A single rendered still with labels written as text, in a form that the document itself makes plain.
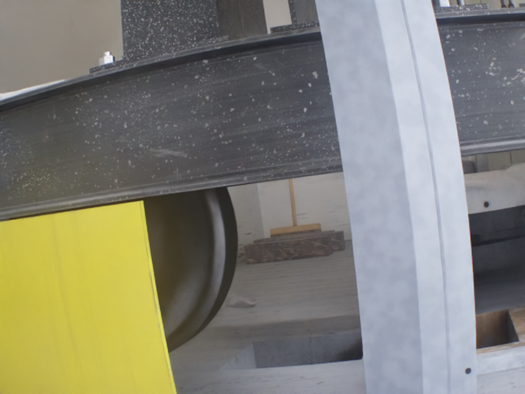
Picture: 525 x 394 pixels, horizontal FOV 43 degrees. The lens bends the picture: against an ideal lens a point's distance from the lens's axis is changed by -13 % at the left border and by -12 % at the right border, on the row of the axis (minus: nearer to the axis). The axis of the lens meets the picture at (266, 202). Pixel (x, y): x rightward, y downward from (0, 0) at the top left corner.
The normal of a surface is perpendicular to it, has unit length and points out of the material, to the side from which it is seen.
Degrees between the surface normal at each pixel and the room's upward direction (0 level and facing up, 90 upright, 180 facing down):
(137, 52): 90
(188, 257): 90
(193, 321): 90
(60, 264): 90
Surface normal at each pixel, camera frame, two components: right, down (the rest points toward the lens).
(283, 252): -0.29, 0.06
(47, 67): 0.96, -0.12
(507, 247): 0.07, 0.01
